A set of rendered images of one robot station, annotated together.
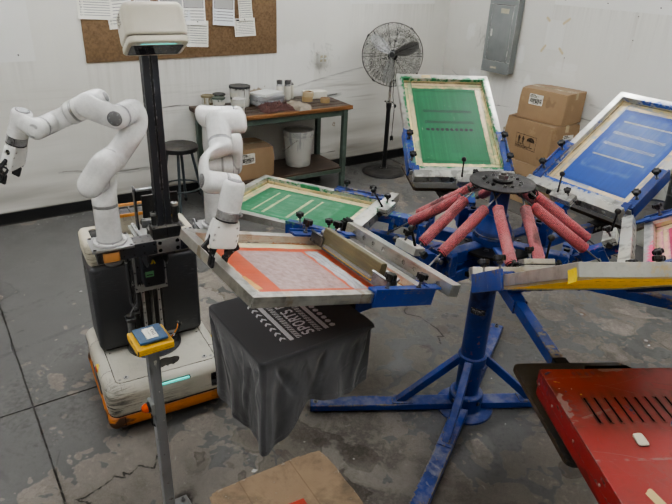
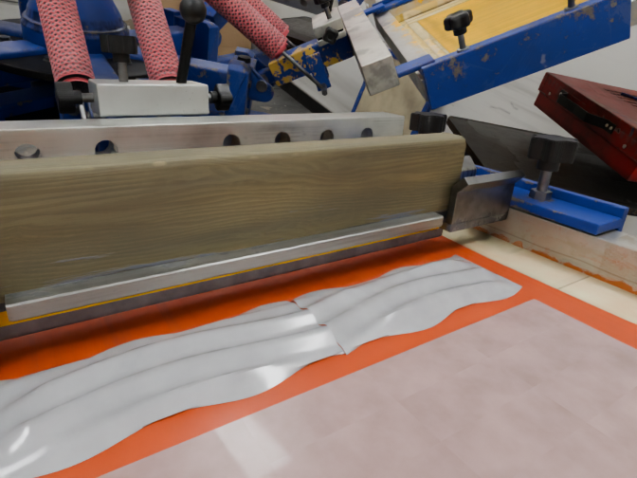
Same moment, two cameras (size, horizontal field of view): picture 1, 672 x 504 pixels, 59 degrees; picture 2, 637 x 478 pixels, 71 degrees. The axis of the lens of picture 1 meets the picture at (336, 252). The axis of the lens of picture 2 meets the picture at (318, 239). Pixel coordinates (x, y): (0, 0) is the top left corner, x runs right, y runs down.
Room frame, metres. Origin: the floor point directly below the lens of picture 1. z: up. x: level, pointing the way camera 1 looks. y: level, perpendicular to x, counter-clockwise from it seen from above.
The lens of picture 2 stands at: (2.09, 0.21, 1.31)
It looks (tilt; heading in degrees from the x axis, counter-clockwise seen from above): 34 degrees down; 266
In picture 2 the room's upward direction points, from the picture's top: 14 degrees clockwise
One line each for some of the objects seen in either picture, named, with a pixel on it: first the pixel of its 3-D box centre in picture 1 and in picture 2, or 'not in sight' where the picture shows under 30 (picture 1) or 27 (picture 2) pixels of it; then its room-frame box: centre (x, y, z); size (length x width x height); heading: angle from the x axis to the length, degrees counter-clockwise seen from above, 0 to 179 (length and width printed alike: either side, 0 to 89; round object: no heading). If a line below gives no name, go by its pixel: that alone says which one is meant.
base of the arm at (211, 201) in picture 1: (214, 205); not in sight; (2.36, 0.53, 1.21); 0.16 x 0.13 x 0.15; 31
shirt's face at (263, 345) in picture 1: (290, 315); not in sight; (1.94, 0.16, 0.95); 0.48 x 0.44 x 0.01; 125
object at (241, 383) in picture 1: (237, 379); not in sight; (1.81, 0.35, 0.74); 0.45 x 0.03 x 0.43; 35
